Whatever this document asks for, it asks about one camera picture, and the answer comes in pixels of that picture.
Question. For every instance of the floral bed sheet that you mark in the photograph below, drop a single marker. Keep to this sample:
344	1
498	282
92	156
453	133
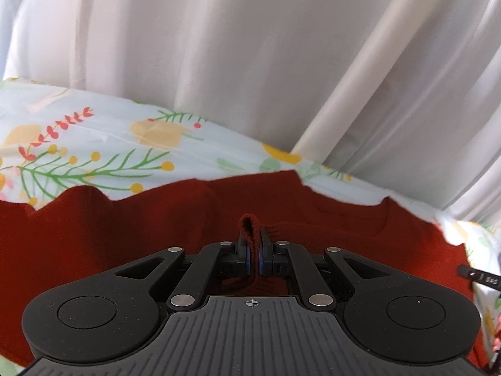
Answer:
98	141

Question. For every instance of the red knit sweater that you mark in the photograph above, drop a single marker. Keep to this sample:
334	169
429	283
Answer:
117	235

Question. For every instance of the person's right hand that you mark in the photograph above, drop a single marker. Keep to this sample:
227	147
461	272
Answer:
498	335

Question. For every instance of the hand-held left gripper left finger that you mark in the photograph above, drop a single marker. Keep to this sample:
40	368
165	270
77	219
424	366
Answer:
245	260

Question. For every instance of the white curtain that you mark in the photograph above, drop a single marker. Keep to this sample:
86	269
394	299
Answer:
250	55

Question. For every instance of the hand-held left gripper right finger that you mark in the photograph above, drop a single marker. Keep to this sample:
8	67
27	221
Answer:
263	262

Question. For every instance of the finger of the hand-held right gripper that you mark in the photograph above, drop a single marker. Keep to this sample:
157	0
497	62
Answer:
479	276

